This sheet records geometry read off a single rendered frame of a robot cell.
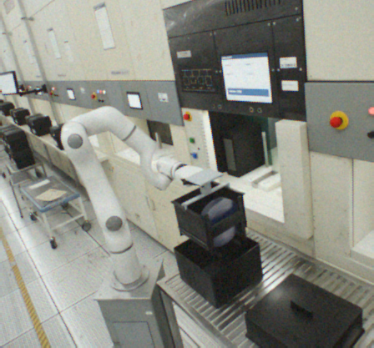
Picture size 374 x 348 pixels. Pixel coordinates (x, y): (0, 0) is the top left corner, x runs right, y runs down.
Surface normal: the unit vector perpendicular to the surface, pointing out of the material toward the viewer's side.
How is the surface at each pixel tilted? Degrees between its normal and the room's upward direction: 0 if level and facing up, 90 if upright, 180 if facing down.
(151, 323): 90
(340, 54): 90
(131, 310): 90
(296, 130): 90
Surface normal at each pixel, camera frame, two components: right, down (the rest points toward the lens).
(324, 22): -0.79, 0.35
